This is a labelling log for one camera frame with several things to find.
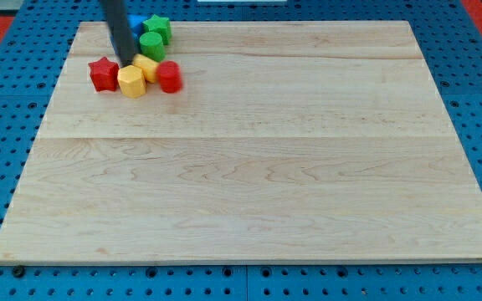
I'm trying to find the green star block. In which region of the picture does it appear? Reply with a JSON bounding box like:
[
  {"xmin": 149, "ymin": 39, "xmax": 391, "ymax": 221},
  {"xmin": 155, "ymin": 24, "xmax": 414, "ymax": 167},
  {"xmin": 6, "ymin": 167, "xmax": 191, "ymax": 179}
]
[{"xmin": 141, "ymin": 14, "xmax": 172, "ymax": 45}]

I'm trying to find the red star block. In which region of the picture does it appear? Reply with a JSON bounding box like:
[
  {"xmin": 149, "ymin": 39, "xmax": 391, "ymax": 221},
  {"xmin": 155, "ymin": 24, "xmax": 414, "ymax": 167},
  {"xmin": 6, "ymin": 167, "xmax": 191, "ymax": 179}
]
[{"xmin": 88, "ymin": 57, "xmax": 119, "ymax": 92}]

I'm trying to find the wooden board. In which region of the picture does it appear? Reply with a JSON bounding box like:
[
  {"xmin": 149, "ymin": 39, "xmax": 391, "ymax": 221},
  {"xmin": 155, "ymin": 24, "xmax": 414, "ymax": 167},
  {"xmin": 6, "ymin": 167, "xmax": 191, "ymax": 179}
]
[{"xmin": 0, "ymin": 21, "xmax": 482, "ymax": 266}]

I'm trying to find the red cylinder block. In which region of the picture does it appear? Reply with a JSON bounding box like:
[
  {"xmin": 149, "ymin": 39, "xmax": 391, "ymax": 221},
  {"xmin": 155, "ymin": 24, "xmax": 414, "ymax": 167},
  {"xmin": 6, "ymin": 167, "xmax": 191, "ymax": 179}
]
[{"xmin": 156, "ymin": 60, "xmax": 183, "ymax": 94}]

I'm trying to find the yellow block behind hexagon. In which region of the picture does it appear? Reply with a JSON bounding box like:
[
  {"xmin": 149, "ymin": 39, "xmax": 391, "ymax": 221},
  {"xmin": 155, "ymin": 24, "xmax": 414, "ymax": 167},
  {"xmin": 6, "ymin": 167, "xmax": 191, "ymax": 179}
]
[{"xmin": 132, "ymin": 54, "xmax": 159, "ymax": 84}]

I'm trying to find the green cylinder block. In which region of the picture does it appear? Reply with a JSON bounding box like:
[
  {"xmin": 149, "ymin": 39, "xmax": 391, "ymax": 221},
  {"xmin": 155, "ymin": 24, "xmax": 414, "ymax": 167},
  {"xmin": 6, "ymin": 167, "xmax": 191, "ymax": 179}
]
[{"xmin": 139, "ymin": 32, "xmax": 166, "ymax": 62}]

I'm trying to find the blue block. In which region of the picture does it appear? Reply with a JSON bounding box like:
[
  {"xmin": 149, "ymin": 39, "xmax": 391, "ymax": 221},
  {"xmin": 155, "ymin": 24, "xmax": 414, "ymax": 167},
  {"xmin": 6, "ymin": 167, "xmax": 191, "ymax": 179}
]
[{"xmin": 127, "ymin": 14, "xmax": 148, "ymax": 42}]

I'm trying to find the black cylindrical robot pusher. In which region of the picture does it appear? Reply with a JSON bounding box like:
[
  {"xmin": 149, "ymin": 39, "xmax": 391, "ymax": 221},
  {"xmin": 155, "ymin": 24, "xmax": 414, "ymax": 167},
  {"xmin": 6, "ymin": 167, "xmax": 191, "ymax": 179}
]
[{"xmin": 99, "ymin": 0, "xmax": 137, "ymax": 67}]

